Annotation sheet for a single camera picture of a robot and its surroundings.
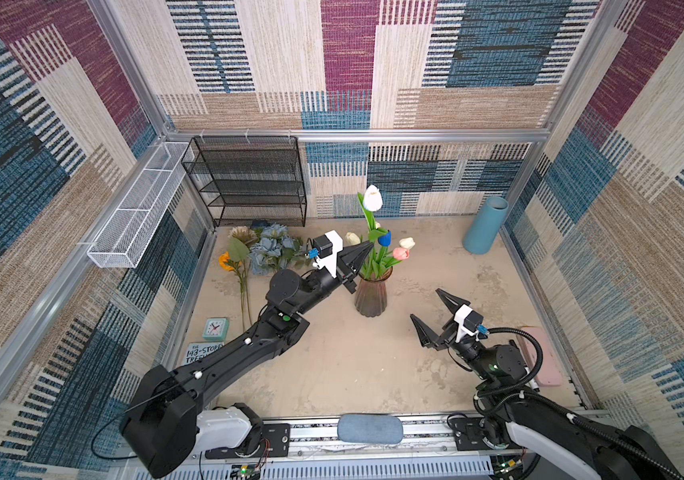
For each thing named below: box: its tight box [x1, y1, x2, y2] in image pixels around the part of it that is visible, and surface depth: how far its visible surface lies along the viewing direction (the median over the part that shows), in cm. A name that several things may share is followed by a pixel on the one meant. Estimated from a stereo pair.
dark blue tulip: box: [377, 230, 392, 263], surface depth 77 cm
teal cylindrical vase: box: [463, 196, 509, 255], surface depth 103 cm
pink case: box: [516, 326, 562, 387], surface depth 84 cm
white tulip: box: [398, 236, 416, 250], surface depth 83 cm
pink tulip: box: [385, 247, 410, 268], surface depth 75 cm
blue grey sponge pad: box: [337, 414, 404, 445], surface depth 74 cm
